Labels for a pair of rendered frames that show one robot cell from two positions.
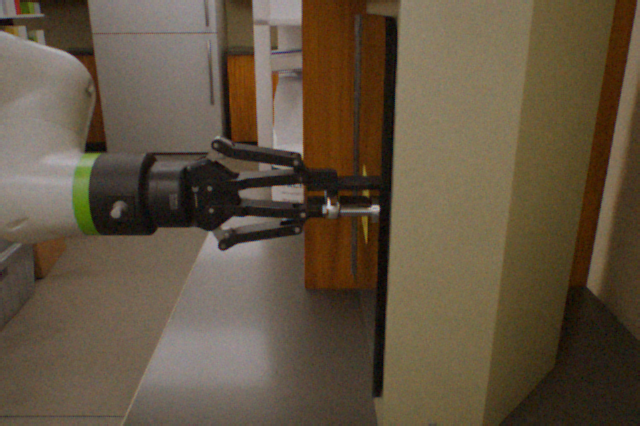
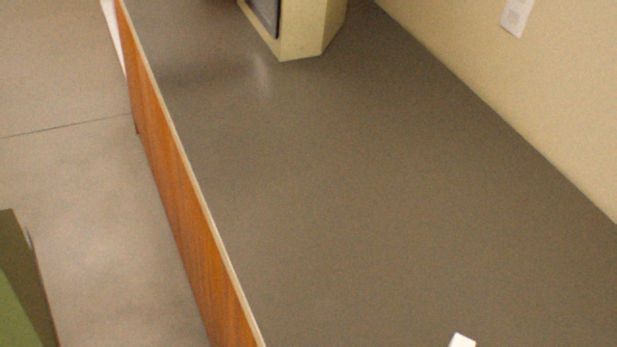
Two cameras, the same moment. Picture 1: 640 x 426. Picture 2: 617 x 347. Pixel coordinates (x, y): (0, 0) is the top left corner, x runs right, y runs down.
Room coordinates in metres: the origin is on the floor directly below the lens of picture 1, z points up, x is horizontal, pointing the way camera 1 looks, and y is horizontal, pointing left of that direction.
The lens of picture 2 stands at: (-0.52, 0.37, 1.63)
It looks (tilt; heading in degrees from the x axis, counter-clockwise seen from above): 44 degrees down; 332
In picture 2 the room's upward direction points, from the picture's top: 6 degrees clockwise
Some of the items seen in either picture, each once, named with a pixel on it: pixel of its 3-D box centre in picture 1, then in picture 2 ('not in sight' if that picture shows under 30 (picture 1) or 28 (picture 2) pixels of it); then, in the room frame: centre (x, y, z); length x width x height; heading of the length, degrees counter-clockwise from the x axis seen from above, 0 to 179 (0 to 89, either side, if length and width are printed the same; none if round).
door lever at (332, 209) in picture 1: (347, 199); not in sight; (0.58, -0.03, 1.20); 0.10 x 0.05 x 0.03; 1
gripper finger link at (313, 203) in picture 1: (337, 203); not in sight; (0.60, -0.02, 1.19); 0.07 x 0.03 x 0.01; 91
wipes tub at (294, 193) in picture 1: (300, 181); not in sight; (1.23, 0.05, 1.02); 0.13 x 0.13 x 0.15
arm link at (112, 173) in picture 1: (130, 195); not in sight; (0.59, 0.21, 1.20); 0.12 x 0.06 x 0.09; 1
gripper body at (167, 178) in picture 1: (197, 194); not in sight; (0.60, 0.14, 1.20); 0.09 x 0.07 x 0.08; 91
